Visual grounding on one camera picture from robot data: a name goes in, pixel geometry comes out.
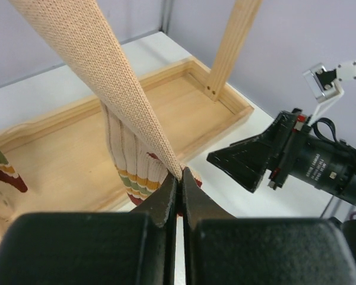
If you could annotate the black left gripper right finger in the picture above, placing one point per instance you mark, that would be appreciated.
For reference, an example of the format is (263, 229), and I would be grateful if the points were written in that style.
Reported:
(223, 249)

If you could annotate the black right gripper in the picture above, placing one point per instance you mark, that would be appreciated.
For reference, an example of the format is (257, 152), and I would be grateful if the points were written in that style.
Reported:
(290, 146)

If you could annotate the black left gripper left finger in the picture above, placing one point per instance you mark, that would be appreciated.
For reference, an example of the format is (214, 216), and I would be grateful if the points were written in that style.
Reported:
(137, 247)

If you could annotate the beige sock olive toe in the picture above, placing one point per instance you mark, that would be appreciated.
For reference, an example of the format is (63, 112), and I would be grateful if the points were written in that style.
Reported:
(9, 177)
(80, 34)

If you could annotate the wooden hanging rack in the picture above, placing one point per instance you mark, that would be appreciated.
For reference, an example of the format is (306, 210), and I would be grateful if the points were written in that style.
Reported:
(63, 158)

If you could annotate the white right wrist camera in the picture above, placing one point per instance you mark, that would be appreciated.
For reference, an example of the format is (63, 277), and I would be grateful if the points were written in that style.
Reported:
(325, 85)

